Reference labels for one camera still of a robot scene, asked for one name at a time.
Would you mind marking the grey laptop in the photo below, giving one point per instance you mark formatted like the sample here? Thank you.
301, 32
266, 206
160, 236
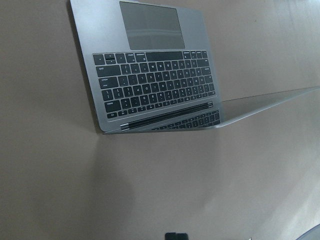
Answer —
150, 69

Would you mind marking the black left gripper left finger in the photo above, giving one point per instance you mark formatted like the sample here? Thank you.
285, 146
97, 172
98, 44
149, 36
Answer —
170, 237

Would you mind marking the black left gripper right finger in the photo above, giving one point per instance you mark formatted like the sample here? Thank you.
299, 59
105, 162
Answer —
182, 237

